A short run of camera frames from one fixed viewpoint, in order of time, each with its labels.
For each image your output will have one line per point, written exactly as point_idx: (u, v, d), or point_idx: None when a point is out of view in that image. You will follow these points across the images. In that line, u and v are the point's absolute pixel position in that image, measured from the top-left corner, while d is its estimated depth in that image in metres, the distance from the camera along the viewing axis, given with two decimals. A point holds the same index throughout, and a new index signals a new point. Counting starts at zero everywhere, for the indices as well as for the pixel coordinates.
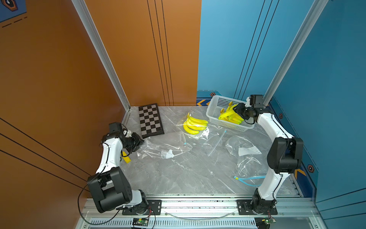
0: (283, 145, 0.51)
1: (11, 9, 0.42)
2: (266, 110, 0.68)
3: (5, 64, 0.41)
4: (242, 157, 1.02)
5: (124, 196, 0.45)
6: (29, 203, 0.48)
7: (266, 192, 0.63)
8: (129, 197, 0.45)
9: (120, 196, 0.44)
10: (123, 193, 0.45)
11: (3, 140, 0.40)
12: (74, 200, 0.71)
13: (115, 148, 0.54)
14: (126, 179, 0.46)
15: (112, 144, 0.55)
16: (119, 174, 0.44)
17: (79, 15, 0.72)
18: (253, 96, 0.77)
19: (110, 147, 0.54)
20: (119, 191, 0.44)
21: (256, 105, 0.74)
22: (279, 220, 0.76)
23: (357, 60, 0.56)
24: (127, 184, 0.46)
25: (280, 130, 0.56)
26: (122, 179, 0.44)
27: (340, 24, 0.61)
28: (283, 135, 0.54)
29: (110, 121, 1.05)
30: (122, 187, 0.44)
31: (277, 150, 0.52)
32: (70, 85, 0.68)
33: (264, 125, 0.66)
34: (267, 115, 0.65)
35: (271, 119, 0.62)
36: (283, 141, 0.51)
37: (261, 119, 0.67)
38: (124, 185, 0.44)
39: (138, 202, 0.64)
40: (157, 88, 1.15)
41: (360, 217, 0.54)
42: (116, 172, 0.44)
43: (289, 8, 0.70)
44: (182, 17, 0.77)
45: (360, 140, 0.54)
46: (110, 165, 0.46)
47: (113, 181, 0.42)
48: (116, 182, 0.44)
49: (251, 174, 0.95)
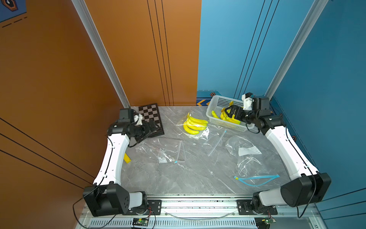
0: (308, 186, 0.40)
1: (11, 9, 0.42)
2: (277, 122, 0.54)
3: (5, 64, 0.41)
4: (242, 157, 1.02)
5: (120, 210, 0.43)
6: (28, 203, 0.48)
7: (268, 201, 0.61)
8: (125, 209, 0.44)
9: (116, 209, 0.43)
10: (118, 208, 0.43)
11: (3, 140, 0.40)
12: (74, 200, 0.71)
13: (118, 149, 0.48)
14: (123, 192, 0.43)
15: (116, 144, 0.49)
16: (116, 192, 0.40)
17: (79, 15, 0.72)
18: (258, 99, 0.60)
19: (114, 148, 0.48)
20: (116, 205, 0.42)
21: (262, 112, 0.59)
22: (279, 221, 0.70)
23: (358, 60, 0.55)
24: (124, 197, 0.44)
25: (301, 161, 0.44)
26: (119, 194, 0.41)
27: (341, 24, 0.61)
28: (306, 171, 0.42)
29: (109, 121, 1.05)
30: (118, 202, 0.42)
31: (299, 192, 0.41)
32: (69, 85, 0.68)
33: (277, 144, 0.52)
34: (281, 131, 0.51)
35: (286, 140, 0.49)
36: (308, 182, 0.40)
37: (274, 138, 0.52)
38: (121, 200, 0.42)
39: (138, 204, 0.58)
40: (157, 88, 1.15)
41: (360, 217, 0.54)
42: (114, 190, 0.40)
43: (289, 8, 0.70)
44: (183, 17, 0.77)
45: (360, 140, 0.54)
46: (109, 177, 0.42)
47: (108, 196, 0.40)
48: (114, 198, 0.41)
49: (251, 174, 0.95)
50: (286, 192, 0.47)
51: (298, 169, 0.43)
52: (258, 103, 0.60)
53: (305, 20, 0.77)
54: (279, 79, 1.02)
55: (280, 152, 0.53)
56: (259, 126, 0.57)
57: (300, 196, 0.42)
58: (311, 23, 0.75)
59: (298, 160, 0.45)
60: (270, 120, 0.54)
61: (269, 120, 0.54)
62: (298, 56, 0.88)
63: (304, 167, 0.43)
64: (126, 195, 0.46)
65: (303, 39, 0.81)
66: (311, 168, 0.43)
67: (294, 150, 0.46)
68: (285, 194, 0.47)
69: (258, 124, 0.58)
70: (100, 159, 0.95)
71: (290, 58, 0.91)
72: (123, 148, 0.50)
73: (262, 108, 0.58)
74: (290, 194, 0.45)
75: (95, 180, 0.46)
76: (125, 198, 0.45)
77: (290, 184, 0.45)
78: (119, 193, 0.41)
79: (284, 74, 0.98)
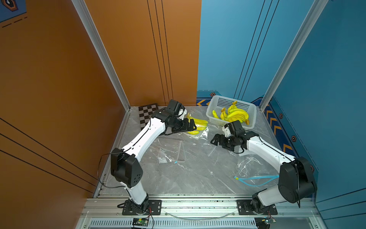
0: (292, 171, 0.44)
1: (11, 9, 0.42)
2: (251, 134, 0.64)
3: (5, 64, 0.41)
4: (243, 157, 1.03)
5: (129, 182, 0.48)
6: (28, 203, 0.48)
7: (268, 201, 0.61)
8: (133, 183, 0.49)
9: (126, 180, 0.49)
10: (128, 179, 0.48)
11: (3, 140, 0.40)
12: (74, 199, 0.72)
13: (151, 131, 0.53)
14: (138, 169, 0.49)
15: (152, 128, 0.55)
16: (133, 164, 0.45)
17: (80, 15, 0.72)
18: (231, 124, 0.74)
19: (149, 129, 0.54)
20: (127, 176, 0.48)
21: (238, 131, 0.70)
22: (279, 220, 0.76)
23: (357, 60, 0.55)
24: (137, 173, 0.49)
25: (279, 154, 0.51)
26: (134, 168, 0.46)
27: (340, 24, 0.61)
28: (285, 159, 0.48)
29: (109, 122, 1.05)
30: (131, 174, 0.46)
31: (290, 182, 0.44)
32: (69, 85, 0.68)
33: (257, 150, 0.60)
34: (255, 140, 0.60)
35: (262, 143, 0.58)
36: (291, 168, 0.44)
37: (252, 145, 0.61)
38: (133, 174, 0.47)
39: (138, 202, 0.65)
40: (157, 88, 1.15)
41: (360, 217, 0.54)
42: (132, 161, 0.45)
43: (289, 8, 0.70)
44: (183, 17, 0.77)
45: (360, 140, 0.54)
46: (135, 149, 0.48)
47: (127, 164, 0.45)
48: (128, 169, 0.46)
49: (252, 174, 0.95)
50: (283, 191, 0.48)
51: (278, 160, 0.49)
52: (232, 126, 0.74)
53: (305, 20, 0.77)
54: (279, 79, 1.02)
55: (262, 156, 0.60)
56: (240, 143, 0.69)
57: (293, 185, 0.44)
58: (310, 23, 0.76)
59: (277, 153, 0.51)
60: (247, 135, 0.64)
61: (245, 135, 0.64)
62: (298, 56, 0.88)
63: (283, 157, 0.49)
64: (140, 173, 0.52)
65: (303, 39, 0.81)
66: (289, 156, 0.49)
67: (271, 149, 0.54)
68: (285, 194, 0.48)
69: (239, 142, 0.67)
70: (100, 159, 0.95)
71: (290, 58, 0.91)
72: (155, 134, 0.56)
73: (237, 128, 0.71)
74: (287, 189, 0.46)
75: (124, 145, 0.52)
76: (138, 175, 0.51)
77: (281, 179, 0.47)
78: (134, 166, 0.46)
79: (284, 74, 0.98)
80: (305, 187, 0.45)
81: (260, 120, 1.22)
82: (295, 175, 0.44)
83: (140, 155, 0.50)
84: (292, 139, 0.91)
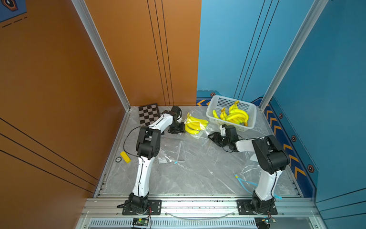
0: (260, 142, 0.56)
1: (11, 9, 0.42)
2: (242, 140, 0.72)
3: (4, 63, 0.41)
4: (253, 162, 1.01)
5: (151, 152, 0.63)
6: (29, 202, 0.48)
7: (264, 192, 0.63)
8: (154, 154, 0.63)
9: (148, 150, 0.63)
10: (152, 149, 0.63)
11: (3, 140, 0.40)
12: (74, 200, 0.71)
13: (166, 119, 0.73)
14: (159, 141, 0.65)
15: (166, 116, 0.76)
16: (157, 135, 0.62)
17: (80, 15, 0.72)
18: (228, 129, 0.84)
19: (163, 117, 0.74)
20: (151, 146, 0.63)
21: (232, 137, 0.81)
22: (279, 220, 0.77)
23: (357, 60, 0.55)
24: (157, 146, 0.64)
25: None
26: (158, 139, 0.63)
27: (340, 24, 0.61)
28: None
29: (109, 122, 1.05)
30: (155, 144, 0.62)
31: (259, 149, 0.56)
32: (69, 85, 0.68)
33: (242, 145, 0.72)
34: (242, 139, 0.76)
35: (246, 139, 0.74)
36: (259, 140, 0.57)
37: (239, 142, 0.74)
38: (155, 145, 0.62)
39: (143, 193, 0.66)
40: (157, 88, 1.15)
41: (361, 217, 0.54)
42: (157, 133, 0.62)
43: (289, 8, 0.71)
44: (182, 17, 0.77)
45: (360, 140, 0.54)
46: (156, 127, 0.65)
47: (154, 135, 0.62)
48: (153, 140, 0.62)
49: (253, 181, 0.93)
50: (262, 165, 0.56)
51: None
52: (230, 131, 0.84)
53: (305, 20, 0.77)
54: (279, 79, 1.02)
55: (247, 149, 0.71)
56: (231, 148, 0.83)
57: (262, 151, 0.55)
58: (310, 23, 0.76)
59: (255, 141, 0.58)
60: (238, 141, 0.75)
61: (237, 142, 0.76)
62: (298, 56, 0.88)
63: None
64: (159, 147, 0.67)
65: (303, 39, 0.81)
66: None
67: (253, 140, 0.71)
68: (265, 170, 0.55)
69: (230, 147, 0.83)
70: (100, 159, 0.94)
71: (290, 57, 0.91)
72: (167, 122, 0.75)
73: (233, 134, 0.82)
74: (261, 159, 0.56)
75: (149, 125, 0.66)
76: (157, 147, 0.65)
77: (257, 152, 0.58)
78: (157, 138, 0.62)
79: (283, 74, 0.98)
80: (275, 155, 0.53)
81: (260, 120, 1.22)
82: (263, 144, 0.56)
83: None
84: (292, 138, 0.91)
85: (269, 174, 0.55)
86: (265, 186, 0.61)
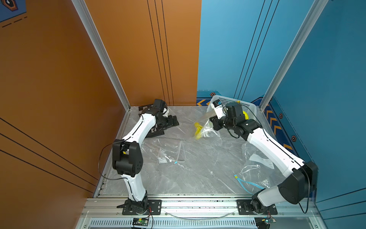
0: (302, 180, 0.41)
1: (11, 9, 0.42)
2: (252, 125, 0.56)
3: (4, 63, 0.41)
4: (253, 162, 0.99)
5: (133, 170, 0.51)
6: (29, 203, 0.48)
7: (269, 201, 0.61)
8: (136, 171, 0.52)
9: (129, 168, 0.51)
10: (132, 166, 0.51)
11: (3, 140, 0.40)
12: (74, 199, 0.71)
13: (146, 124, 0.59)
14: (141, 153, 0.54)
15: (146, 119, 0.61)
16: (135, 150, 0.49)
17: (80, 15, 0.72)
18: (231, 109, 0.62)
19: (143, 121, 0.60)
20: (131, 163, 0.51)
21: (237, 118, 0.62)
22: (279, 220, 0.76)
23: (358, 60, 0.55)
24: (139, 161, 0.53)
25: (287, 157, 0.46)
26: (137, 154, 0.50)
27: (340, 24, 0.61)
28: (294, 163, 0.44)
29: (109, 121, 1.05)
30: (135, 161, 0.50)
31: (298, 188, 0.42)
32: (69, 85, 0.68)
33: (259, 144, 0.54)
34: (259, 135, 0.53)
35: (268, 139, 0.51)
36: (301, 176, 0.41)
37: (255, 140, 0.54)
38: (137, 161, 0.51)
39: (139, 199, 0.65)
40: (157, 88, 1.15)
41: (360, 217, 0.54)
42: (135, 147, 0.49)
43: (290, 8, 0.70)
44: (182, 18, 0.77)
45: (360, 140, 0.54)
46: (135, 137, 0.53)
47: (130, 151, 0.50)
48: (132, 156, 0.50)
49: (253, 181, 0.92)
50: (284, 194, 0.48)
51: (288, 166, 0.45)
52: (232, 110, 0.62)
53: (305, 20, 0.77)
54: (279, 79, 1.02)
55: (267, 152, 0.52)
56: (240, 134, 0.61)
57: (299, 191, 0.42)
58: (310, 23, 0.76)
59: (284, 155, 0.46)
60: (247, 126, 0.56)
61: (246, 126, 0.56)
62: (298, 56, 0.88)
63: (291, 161, 0.45)
64: (142, 161, 0.55)
65: (303, 39, 0.81)
66: (298, 160, 0.45)
67: (279, 149, 0.48)
68: (284, 196, 0.50)
69: (239, 133, 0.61)
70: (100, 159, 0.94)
71: (290, 58, 0.91)
72: (148, 126, 0.61)
73: (238, 114, 0.60)
74: (289, 192, 0.46)
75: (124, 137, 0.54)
76: (140, 162, 0.54)
77: (286, 183, 0.45)
78: (137, 152, 0.50)
79: (283, 74, 0.98)
80: (306, 191, 0.44)
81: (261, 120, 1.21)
82: (303, 182, 0.42)
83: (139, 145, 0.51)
84: (292, 138, 0.91)
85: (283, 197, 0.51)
86: (273, 200, 0.58)
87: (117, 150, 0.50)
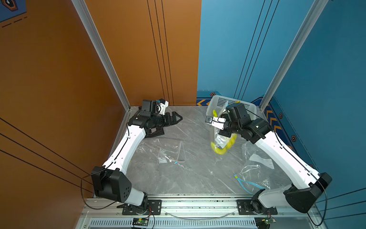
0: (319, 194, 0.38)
1: (11, 9, 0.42)
2: (260, 126, 0.49)
3: (4, 63, 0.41)
4: (253, 162, 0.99)
5: (119, 198, 0.44)
6: (28, 203, 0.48)
7: (270, 203, 0.61)
8: (122, 199, 0.45)
9: (115, 197, 0.45)
10: (117, 195, 0.44)
11: (4, 140, 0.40)
12: (74, 199, 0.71)
13: (132, 141, 0.50)
14: (127, 179, 0.46)
15: (132, 135, 0.52)
16: (119, 180, 0.41)
17: (80, 15, 0.72)
18: (236, 109, 0.54)
19: (129, 138, 0.51)
20: (116, 192, 0.44)
21: (242, 119, 0.53)
22: (279, 221, 0.70)
23: (358, 61, 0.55)
24: (125, 187, 0.46)
25: (302, 169, 0.42)
26: (120, 184, 0.43)
27: (341, 24, 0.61)
28: (310, 177, 0.40)
29: (109, 121, 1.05)
30: (119, 192, 0.43)
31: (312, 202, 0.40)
32: (69, 85, 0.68)
33: (271, 153, 0.48)
34: (270, 141, 0.46)
35: (281, 147, 0.45)
36: (318, 190, 0.38)
37: (267, 147, 0.48)
38: (122, 189, 0.44)
39: (137, 203, 0.64)
40: (157, 88, 1.15)
41: (360, 217, 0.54)
42: (117, 176, 0.42)
43: (290, 8, 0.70)
44: (182, 17, 0.77)
45: (360, 140, 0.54)
46: (118, 162, 0.45)
47: (112, 182, 0.42)
48: (116, 185, 0.42)
49: (253, 181, 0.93)
50: (292, 203, 0.47)
51: (304, 180, 0.41)
52: (235, 112, 0.55)
53: (305, 20, 0.77)
54: (279, 79, 1.02)
55: (281, 162, 0.46)
56: (249, 136, 0.50)
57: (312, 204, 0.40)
58: (310, 23, 0.76)
59: (299, 167, 0.42)
60: (256, 127, 0.49)
61: (255, 128, 0.48)
62: (299, 56, 0.88)
63: (308, 173, 0.41)
64: (127, 187, 0.47)
65: (304, 39, 0.81)
66: (313, 172, 0.41)
67: (292, 158, 0.43)
68: (290, 204, 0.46)
69: (248, 135, 0.51)
70: (100, 158, 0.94)
71: (290, 57, 0.91)
72: (137, 141, 0.53)
73: (242, 116, 0.53)
74: (299, 202, 0.44)
75: (104, 162, 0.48)
76: (126, 188, 0.46)
77: (299, 196, 0.43)
78: (121, 182, 0.43)
79: (284, 74, 0.98)
80: None
81: None
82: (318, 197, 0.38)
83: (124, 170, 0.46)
84: (292, 138, 0.91)
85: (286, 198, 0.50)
86: (276, 202, 0.57)
87: (97, 180, 0.43)
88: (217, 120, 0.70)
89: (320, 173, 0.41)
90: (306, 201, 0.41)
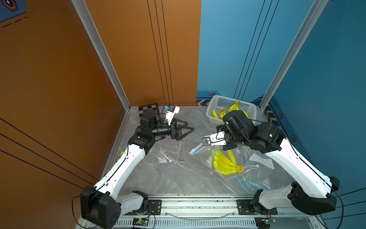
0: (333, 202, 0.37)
1: (11, 9, 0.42)
2: (270, 131, 0.40)
3: (4, 63, 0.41)
4: (253, 162, 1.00)
5: (105, 226, 0.41)
6: (27, 203, 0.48)
7: (271, 205, 0.60)
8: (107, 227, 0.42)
9: (99, 223, 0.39)
10: (102, 223, 0.41)
11: (3, 140, 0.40)
12: (74, 199, 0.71)
13: (129, 162, 0.48)
14: (116, 205, 0.44)
15: (131, 156, 0.50)
16: (106, 205, 0.39)
17: (80, 15, 0.72)
18: (236, 119, 0.45)
19: (127, 159, 0.49)
20: (101, 219, 0.41)
21: (247, 128, 0.44)
22: (279, 220, 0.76)
23: (359, 61, 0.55)
24: (113, 213, 0.43)
25: (319, 179, 0.39)
26: (107, 210, 0.40)
27: (341, 24, 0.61)
28: (325, 186, 0.38)
29: (109, 122, 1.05)
30: (104, 219, 0.40)
31: (325, 209, 0.39)
32: (69, 85, 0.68)
33: (284, 164, 0.43)
34: (286, 152, 0.39)
35: (297, 157, 0.40)
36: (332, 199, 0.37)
37: (282, 159, 0.42)
38: (108, 216, 0.41)
39: (137, 207, 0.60)
40: (157, 88, 1.15)
41: (360, 217, 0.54)
42: (106, 202, 0.39)
43: (290, 8, 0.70)
44: (182, 17, 0.77)
45: (360, 141, 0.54)
46: (109, 185, 0.42)
47: (99, 206, 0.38)
48: (102, 210, 0.40)
49: (253, 181, 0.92)
50: (302, 208, 0.46)
51: (322, 192, 0.38)
52: (235, 122, 0.46)
53: (305, 20, 0.77)
54: (279, 79, 1.02)
55: (296, 175, 0.42)
56: (262, 148, 0.41)
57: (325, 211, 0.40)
58: (311, 23, 0.75)
59: (316, 178, 0.39)
60: (267, 134, 0.40)
61: (267, 136, 0.39)
62: (299, 56, 0.88)
63: (323, 183, 0.39)
64: (117, 213, 0.45)
65: (304, 39, 0.81)
66: (327, 180, 0.39)
67: (308, 168, 0.39)
68: (300, 209, 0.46)
69: (260, 147, 0.41)
70: (100, 158, 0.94)
71: (290, 58, 0.91)
72: (135, 162, 0.51)
73: (246, 124, 0.44)
74: (308, 207, 0.43)
75: (96, 182, 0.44)
76: (115, 214, 0.44)
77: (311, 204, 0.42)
78: (108, 208, 0.40)
79: (284, 74, 0.98)
80: None
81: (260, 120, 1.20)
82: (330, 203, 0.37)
83: (115, 193, 0.43)
84: (292, 139, 0.91)
85: (287, 198, 0.50)
86: (278, 204, 0.57)
87: (86, 202, 0.41)
88: (217, 139, 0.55)
89: (329, 178, 0.40)
90: (319, 208, 0.41)
